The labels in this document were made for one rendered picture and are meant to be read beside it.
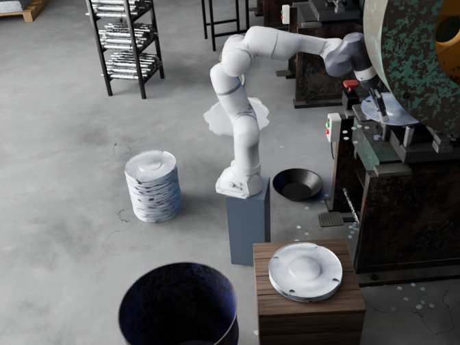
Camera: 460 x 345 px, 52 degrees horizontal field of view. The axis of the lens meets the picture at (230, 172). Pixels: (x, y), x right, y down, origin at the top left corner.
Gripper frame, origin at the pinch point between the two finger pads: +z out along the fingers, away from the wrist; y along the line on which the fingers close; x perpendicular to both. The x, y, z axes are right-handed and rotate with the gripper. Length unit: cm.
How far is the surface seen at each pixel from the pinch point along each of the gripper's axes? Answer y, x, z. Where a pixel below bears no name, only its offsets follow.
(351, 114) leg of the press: -32.1, -9.2, 15.4
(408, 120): 0.5, 8.5, 8.1
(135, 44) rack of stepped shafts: -199, -125, -20
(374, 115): -6.2, -2.7, 2.9
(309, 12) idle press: -187, 5, 22
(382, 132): -6.8, -2.1, 13.9
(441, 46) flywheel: 29, 19, -36
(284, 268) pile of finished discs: 38, -63, 20
